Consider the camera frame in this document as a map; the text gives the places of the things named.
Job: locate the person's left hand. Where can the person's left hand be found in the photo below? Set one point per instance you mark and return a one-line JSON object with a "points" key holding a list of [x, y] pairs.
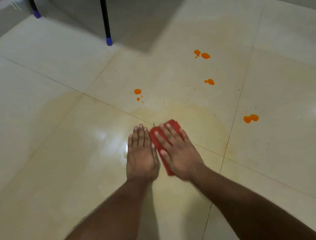
{"points": [[142, 160]]}

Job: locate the person's right forearm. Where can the person's right forearm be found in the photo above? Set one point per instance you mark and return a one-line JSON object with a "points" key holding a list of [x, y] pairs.
{"points": [[254, 210]]}

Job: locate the orange liquid spill drops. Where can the orange liquid spill drops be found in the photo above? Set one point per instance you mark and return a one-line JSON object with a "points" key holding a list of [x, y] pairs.
{"points": [[247, 119]]}

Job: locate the black pole with blue tip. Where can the black pole with blue tip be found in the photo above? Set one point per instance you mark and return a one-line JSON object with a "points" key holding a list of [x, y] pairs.
{"points": [[35, 11], [106, 22]]}

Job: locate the red cloth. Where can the red cloth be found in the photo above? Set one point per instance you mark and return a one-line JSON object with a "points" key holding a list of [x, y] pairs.
{"points": [[154, 141]]}

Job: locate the cream tiled floor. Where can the cream tiled floor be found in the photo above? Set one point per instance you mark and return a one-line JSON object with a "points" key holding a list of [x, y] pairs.
{"points": [[61, 148]]}

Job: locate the person's left forearm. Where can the person's left forearm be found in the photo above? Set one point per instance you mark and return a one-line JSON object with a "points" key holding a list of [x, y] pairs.
{"points": [[116, 215]]}

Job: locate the person's right hand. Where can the person's right hand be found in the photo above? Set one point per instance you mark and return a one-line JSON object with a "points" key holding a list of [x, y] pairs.
{"points": [[182, 158]]}

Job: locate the white baseboard ledge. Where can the white baseboard ledge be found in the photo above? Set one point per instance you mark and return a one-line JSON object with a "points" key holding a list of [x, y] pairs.
{"points": [[10, 19]]}

